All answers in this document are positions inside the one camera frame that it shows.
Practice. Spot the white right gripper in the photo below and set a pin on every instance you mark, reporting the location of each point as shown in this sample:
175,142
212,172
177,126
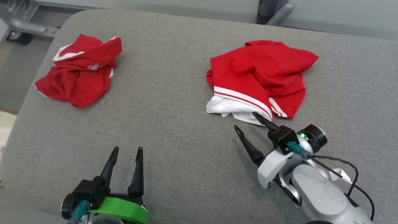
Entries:
272,168

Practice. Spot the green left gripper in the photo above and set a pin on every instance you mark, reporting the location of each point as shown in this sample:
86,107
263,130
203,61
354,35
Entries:
124,208

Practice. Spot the red jersey with striped trim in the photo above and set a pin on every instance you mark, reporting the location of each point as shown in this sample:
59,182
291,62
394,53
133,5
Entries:
264,71

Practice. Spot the red jersey with small emblem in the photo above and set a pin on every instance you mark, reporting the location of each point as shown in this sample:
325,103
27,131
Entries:
77,84

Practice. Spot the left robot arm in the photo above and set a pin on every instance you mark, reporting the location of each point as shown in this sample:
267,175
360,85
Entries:
66,207

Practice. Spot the black caster wheel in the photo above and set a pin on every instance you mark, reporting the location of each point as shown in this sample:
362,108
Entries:
23,39

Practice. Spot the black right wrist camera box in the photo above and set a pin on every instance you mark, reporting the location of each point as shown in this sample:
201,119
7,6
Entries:
281,138

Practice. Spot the dark grey post bracket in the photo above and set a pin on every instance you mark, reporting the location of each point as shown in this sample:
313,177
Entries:
264,12

